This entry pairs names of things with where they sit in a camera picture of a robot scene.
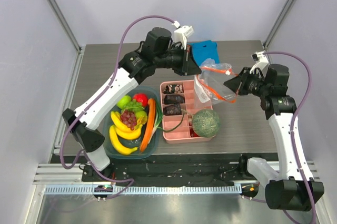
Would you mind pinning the rose pattern rolled sock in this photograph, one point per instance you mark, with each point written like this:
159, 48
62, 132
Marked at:
173, 89

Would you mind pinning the yellow green bell pepper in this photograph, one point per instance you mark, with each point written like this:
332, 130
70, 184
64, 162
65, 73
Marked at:
141, 117

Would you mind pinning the dotted dark rolled sock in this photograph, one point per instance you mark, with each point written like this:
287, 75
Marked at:
172, 110

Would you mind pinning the yellow banana upper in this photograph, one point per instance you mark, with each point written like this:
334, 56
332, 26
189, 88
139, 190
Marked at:
115, 116

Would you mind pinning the green netted melon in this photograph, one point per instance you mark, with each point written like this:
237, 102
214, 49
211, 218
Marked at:
205, 122

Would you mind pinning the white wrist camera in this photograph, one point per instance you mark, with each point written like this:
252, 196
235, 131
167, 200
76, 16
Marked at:
182, 33
261, 61

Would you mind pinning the green onion stalk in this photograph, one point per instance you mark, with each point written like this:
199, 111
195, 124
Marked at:
168, 124

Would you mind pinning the purple grape bunch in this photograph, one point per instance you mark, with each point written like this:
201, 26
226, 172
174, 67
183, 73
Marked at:
128, 118

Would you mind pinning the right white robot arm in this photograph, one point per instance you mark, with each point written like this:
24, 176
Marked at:
292, 187

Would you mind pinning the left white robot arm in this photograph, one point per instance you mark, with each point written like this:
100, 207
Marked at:
83, 122

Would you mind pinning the clear zip top bag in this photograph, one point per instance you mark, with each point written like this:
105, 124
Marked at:
208, 86

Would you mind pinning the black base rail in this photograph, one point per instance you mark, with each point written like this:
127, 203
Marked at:
195, 170

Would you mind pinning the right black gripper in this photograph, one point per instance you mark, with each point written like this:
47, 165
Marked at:
242, 83

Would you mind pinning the yellow banana lower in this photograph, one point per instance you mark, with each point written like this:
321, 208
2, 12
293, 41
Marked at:
118, 145

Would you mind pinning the yellow banana middle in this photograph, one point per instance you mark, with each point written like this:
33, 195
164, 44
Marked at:
131, 135

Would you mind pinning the dark floral rolled sock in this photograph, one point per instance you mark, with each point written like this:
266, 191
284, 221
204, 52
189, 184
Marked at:
170, 99

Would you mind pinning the teal plastic fruit bin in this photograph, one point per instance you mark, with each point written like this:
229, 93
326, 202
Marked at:
107, 123

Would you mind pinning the red pepper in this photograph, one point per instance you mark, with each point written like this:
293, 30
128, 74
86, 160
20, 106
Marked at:
141, 98

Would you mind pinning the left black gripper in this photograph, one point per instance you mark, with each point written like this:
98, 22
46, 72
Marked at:
188, 65

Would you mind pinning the green apple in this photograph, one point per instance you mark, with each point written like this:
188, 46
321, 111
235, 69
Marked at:
121, 104

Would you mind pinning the orange carrot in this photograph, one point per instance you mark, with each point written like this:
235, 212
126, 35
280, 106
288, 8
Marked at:
149, 126

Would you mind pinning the slotted cable duct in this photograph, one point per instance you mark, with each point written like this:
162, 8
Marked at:
105, 190

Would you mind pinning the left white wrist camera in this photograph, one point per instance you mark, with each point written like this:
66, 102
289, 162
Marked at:
182, 33

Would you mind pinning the blue folded cloth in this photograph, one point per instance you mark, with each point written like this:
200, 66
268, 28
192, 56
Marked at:
205, 50

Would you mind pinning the yellow banana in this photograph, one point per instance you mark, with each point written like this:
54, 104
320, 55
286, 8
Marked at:
115, 116
131, 135
118, 145

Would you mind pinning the green grape bunch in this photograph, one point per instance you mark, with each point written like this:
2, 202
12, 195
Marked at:
133, 106

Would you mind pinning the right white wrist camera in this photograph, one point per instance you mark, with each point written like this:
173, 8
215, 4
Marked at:
261, 61

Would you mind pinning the pink divided organizer tray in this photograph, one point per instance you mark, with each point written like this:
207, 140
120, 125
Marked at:
178, 128

